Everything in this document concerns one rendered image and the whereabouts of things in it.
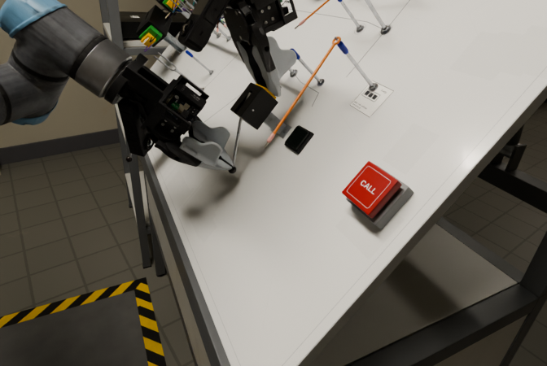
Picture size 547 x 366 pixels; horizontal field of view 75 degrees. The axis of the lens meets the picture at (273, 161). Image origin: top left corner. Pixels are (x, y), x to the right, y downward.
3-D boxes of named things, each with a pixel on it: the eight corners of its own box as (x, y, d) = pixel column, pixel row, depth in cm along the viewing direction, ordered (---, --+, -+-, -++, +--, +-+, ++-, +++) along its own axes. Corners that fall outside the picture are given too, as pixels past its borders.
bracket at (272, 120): (270, 130, 64) (251, 115, 61) (278, 119, 64) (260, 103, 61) (283, 138, 60) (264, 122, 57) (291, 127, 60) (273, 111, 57)
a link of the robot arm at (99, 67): (69, 89, 51) (102, 60, 56) (98, 110, 52) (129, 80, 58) (82, 56, 46) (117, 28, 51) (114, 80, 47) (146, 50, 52)
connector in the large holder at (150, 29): (163, 34, 108) (150, 24, 105) (160, 40, 106) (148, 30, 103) (150, 44, 110) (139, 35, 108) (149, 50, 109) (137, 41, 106)
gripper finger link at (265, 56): (281, 68, 51) (255, 7, 47) (272, 73, 51) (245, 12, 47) (267, 67, 55) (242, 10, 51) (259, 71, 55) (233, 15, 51)
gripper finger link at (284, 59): (311, 83, 56) (289, 25, 52) (281, 102, 54) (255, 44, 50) (301, 81, 58) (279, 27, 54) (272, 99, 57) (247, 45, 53)
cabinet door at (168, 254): (178, 305, 109) (169, 195, 91) (148, 207, 152) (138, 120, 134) (185, 302, 110) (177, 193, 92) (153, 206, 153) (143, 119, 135)
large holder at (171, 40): (195, 21, 123) (161, -11, 114) (187, 53, 113) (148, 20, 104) (183, 32, 127) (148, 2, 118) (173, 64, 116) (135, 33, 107)
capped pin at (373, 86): (367, 92, 53) (328, 42, 46) (370, 84, 53) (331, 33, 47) (376, 91, 52) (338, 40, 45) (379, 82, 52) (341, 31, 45)
